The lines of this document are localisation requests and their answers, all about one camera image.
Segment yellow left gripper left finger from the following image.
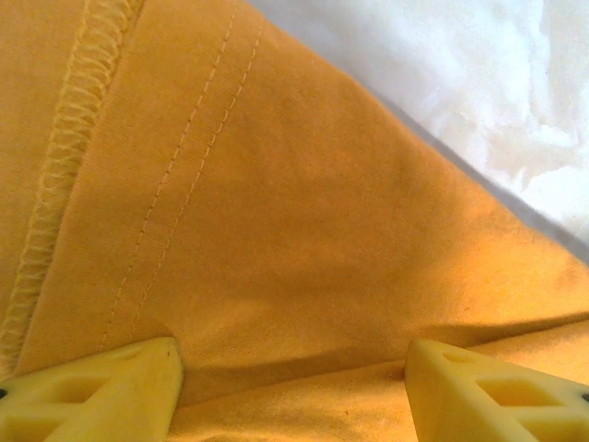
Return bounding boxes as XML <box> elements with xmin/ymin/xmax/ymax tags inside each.
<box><xmin>0</xmin><ymin>335</ymin><xmax>185</xmax><ymax>442</ymax></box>

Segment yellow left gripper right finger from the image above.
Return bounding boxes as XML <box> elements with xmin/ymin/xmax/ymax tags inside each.
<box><xmin>403</xmin><ymin>338</ymin><xmax>589</xmax><ymax>442</ymax></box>

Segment orange t-shirt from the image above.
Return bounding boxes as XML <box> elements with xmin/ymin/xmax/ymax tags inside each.
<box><xmin>0</xmin><ymin>0</ymin><xmax>589</xmax><ymax>442</ymax></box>

